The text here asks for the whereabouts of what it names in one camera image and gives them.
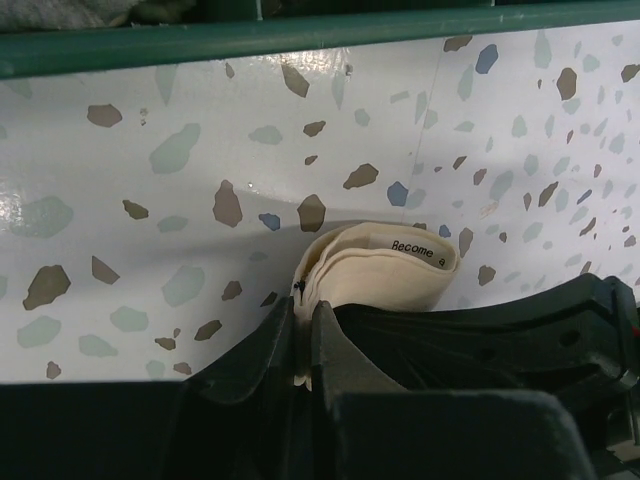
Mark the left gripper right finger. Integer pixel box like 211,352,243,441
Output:
311,302,597,479

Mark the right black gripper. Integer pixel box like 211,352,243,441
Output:
335,274,639,460

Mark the green divided organizer tray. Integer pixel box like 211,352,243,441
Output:
1,1,639,80

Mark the black underwear beige waistband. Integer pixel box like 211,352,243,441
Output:
292,223,461,391

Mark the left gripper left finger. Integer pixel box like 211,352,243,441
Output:
1,298,294,479

